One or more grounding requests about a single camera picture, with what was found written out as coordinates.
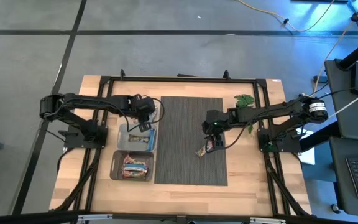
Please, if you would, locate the dark grey desk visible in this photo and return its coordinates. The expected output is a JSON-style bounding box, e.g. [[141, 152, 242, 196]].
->
[[324, 58, 358, 142], [328, 136, 358, 219]]

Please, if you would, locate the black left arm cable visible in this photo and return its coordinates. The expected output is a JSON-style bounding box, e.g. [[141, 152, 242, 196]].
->
[[116, 96, 166, 134]]

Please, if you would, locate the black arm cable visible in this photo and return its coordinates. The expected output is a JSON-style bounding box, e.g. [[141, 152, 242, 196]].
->
[[116, 96, 166, 134], [223, 121, 254, 150]]

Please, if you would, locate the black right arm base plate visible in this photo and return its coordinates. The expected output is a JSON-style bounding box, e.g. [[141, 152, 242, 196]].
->
[[257, 127, 301, 154]]

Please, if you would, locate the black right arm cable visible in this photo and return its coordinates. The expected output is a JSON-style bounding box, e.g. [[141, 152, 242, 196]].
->
[[223, 121, 254, 150]]

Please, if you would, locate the yellow floor cable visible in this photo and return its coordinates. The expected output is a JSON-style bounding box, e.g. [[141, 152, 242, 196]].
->
[[237, 0, 336, 34]]

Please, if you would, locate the green leafy artificial plant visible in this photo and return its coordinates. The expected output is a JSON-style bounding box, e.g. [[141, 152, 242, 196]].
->
[[233, 93, 257, 135]]

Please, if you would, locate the black rig crossbeam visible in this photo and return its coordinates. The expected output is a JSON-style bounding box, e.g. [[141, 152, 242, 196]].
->
[[0, 210, 358, 224]]

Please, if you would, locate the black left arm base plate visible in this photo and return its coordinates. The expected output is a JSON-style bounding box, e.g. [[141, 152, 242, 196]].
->
[[63, 124, 109, 150]]

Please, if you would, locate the beige cable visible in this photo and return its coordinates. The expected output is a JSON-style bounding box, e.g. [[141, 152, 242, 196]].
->
[[314, 0, 358, 94]]

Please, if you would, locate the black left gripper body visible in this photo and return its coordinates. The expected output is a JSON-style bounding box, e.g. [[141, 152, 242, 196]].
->
[[125, 95, 157, 123]]

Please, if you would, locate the red green blue granola bar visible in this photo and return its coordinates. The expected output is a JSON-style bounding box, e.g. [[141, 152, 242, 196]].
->
[[195, 138, 216, 159]]

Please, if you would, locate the dark grey plastic bin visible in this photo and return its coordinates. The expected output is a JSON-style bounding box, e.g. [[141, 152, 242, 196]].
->
[[109, 149, 155, 182]]

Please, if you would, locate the red wrapper granola bar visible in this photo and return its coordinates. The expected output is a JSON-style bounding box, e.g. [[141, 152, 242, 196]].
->
[[122, 154, 149, 166]]

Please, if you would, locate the white cable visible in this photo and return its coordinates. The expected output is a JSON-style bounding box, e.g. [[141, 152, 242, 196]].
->
[[309, 93, 358, 127]]

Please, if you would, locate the silver metal bracket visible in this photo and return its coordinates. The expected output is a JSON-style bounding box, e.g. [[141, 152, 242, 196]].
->
[[76, 213, 114, 223], [249, 217, 287, 224]]

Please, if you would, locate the blue wrapper granola bar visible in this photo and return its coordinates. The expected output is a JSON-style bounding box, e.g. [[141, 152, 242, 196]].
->
[[149, 128, 157, 152]]

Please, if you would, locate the dark grey woven mat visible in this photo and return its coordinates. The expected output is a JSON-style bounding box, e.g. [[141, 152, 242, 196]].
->
[[154, 95, 229, 187]]

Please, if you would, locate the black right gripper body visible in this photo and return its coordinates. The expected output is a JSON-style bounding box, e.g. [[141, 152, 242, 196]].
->
[[201, 109, 231, 137]]

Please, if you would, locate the black metal table frame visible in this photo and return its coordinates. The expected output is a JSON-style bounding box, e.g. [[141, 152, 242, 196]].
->
[[50, 68, 313, 218]]

